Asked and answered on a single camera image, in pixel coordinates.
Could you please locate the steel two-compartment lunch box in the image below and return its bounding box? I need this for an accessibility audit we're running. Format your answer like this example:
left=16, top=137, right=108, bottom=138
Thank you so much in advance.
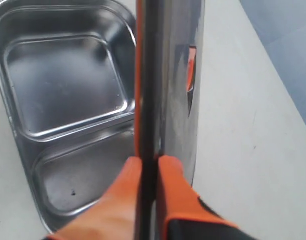
left=0, top=0, right=136, bottom=232

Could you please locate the steel lunch box lid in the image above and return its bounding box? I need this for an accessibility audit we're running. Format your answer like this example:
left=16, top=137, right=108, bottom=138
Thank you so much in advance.
left=134, top=0, right=205, bottom=240

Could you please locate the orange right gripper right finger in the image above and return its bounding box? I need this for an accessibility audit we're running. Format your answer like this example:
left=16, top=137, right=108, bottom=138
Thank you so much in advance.
left=156, top=155, right=252, bottom=240

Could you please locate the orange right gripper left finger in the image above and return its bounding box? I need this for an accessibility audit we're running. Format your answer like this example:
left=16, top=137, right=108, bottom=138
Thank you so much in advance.
left=46, top=157, right=141, bottom=240

